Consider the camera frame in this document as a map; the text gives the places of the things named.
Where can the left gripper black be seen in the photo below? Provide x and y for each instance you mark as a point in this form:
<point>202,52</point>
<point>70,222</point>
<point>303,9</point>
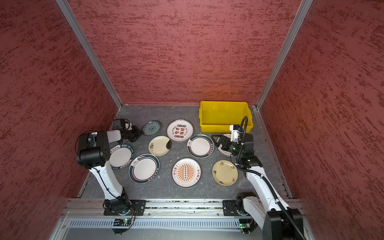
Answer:
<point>138,133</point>

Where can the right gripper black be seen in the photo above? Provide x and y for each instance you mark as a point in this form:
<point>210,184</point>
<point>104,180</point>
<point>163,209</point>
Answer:
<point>226,139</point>

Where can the blue floral plate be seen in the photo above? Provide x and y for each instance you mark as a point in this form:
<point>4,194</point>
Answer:
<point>151,128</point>

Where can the wide green rim lettered plate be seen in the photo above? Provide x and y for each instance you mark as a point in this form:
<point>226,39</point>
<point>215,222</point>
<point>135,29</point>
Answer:
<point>121,156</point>

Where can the cream plate green patch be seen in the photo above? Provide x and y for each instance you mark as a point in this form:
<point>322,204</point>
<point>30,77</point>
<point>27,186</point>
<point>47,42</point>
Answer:
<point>160,146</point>

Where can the green red rim plate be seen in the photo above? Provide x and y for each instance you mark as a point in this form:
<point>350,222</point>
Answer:
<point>144,168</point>

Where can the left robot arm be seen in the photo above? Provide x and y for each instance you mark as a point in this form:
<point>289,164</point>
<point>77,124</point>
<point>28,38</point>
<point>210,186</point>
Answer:
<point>92,151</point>

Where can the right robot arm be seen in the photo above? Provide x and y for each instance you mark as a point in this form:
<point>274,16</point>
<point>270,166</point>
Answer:
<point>276,219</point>

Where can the yellow plastic bin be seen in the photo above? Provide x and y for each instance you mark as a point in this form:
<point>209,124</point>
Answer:
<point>216,117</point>

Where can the white plate flower outline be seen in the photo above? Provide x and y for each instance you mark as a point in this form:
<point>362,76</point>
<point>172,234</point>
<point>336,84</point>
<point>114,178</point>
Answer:
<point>228,148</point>

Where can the green rim plate centre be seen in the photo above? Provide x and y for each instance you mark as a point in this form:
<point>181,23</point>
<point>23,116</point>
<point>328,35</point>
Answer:
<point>200,146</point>

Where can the cream plate small flowers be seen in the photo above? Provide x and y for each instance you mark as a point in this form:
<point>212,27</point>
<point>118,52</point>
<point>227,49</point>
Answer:
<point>225,173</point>

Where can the white plate red characters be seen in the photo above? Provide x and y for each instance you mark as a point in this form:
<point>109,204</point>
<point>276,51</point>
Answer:
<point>180,131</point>

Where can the orange sunburst plate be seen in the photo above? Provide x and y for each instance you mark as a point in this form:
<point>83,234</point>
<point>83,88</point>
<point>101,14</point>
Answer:
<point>186,173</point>

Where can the right circuit board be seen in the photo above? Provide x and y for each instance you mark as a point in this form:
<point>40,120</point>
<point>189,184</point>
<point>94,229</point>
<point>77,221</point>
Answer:
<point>246,226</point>

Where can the circuit board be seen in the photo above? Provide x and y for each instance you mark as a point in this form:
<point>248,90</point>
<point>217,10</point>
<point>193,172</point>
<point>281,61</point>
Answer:
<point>121,225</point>
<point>246,226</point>

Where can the left circuit board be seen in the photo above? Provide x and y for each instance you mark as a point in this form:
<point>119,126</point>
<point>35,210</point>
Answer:
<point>121,225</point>

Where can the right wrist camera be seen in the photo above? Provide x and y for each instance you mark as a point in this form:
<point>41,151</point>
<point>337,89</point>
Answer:
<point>236,131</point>

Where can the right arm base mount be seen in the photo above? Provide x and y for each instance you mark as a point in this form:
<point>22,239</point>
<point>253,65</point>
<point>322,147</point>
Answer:
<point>230,209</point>

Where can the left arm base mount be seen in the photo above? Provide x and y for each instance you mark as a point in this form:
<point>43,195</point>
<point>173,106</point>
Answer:
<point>137,209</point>

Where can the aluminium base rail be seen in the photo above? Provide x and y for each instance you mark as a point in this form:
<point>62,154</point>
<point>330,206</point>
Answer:
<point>163,219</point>

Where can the aluminium corner post right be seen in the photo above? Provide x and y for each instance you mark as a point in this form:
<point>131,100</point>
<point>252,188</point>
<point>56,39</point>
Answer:
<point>291,35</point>

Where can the aluminium corner post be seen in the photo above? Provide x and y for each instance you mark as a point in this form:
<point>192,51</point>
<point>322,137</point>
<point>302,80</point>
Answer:
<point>78,31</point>
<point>291,35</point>

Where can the aluminium corner post left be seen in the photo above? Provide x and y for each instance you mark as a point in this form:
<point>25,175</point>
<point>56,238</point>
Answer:
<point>78,31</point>

